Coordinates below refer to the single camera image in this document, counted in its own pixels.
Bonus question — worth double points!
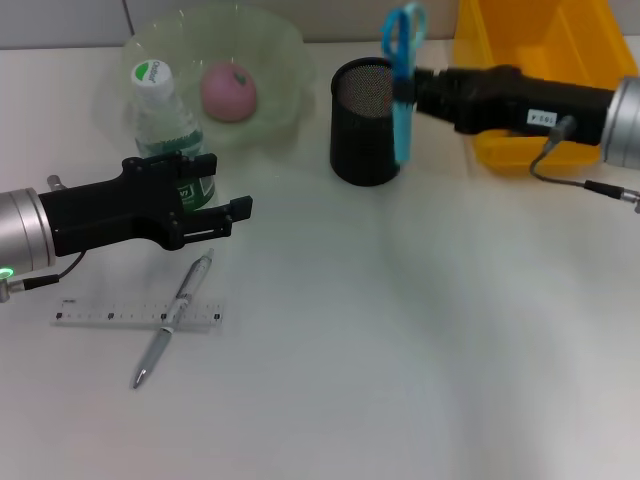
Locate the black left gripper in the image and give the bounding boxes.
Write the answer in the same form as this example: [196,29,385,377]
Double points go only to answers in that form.
[37,152,254,259]

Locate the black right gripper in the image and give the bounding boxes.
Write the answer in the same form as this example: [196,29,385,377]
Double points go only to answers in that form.
[409,63,617,147]

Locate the blue scissors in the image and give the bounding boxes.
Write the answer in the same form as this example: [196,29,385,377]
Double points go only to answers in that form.
[381,1,429,164]

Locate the clear green-label water bottle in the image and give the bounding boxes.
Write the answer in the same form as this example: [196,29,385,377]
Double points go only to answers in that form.
[130,59,217,214]

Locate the silver ballpoint pen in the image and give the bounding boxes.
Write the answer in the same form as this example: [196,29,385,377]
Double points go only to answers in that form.
[129,247,218,391]

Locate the clear plastic ruler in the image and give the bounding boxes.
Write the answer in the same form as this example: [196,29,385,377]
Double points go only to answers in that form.
[50,296,227,333]

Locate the black mesh pen holder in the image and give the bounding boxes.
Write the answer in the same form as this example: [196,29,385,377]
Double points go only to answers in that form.
[329,56,419,188]

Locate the green translucent fruit bowl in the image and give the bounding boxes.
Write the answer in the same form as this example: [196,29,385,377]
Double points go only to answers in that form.
[121,4,315,150]

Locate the yellow plastic bin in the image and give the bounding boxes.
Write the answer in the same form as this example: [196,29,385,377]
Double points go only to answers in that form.
[453,0,638,177]

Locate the grey right wrist cable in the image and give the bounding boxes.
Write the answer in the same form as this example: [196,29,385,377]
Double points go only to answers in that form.
[529,114,640,215]

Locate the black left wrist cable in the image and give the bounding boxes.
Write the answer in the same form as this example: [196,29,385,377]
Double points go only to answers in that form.
[0,249,87,302]

